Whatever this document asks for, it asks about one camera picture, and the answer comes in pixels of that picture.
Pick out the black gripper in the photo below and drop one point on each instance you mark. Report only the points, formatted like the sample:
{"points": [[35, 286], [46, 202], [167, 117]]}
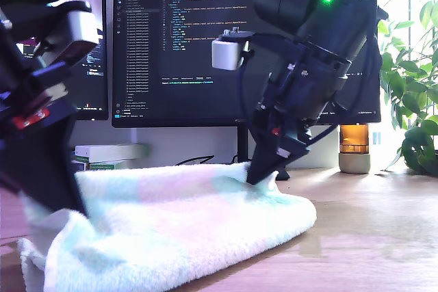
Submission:
{"points": [[308, 93]]}

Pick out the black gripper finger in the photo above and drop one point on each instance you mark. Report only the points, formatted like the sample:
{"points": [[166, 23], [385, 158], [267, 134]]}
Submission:
{"points": [[41, 162]]}

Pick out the pastel striped fluffy tea towel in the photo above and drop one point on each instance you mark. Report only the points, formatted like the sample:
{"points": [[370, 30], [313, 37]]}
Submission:
{"points": [[171, 223]]}

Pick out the green and white carton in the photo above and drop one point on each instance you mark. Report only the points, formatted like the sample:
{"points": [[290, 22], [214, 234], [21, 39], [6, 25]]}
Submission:
{"points": [[102, 165]]}

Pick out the long white box green stripe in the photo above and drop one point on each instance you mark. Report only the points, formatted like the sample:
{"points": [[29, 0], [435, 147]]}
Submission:
{"points": [[109, 151]]}

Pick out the amber glass lamp grey base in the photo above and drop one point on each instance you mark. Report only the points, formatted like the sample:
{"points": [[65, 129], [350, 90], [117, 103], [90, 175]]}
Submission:
{"points": [[354, 148]]}

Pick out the black monitor with terminal window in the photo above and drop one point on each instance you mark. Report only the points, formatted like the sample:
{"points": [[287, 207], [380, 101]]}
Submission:
{"points": [[96, 83]]}

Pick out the black Huawei monitor with stand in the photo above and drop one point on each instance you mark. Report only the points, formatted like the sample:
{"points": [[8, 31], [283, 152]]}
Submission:
{"points": [[188, 49]]}

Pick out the green leafy houseplant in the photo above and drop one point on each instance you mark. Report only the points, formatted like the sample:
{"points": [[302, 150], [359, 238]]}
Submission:
{"points": [[410, 83]]}

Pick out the small white wall socket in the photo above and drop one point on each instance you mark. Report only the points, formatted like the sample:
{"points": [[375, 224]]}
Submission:
{"points": [[376, 138]]}

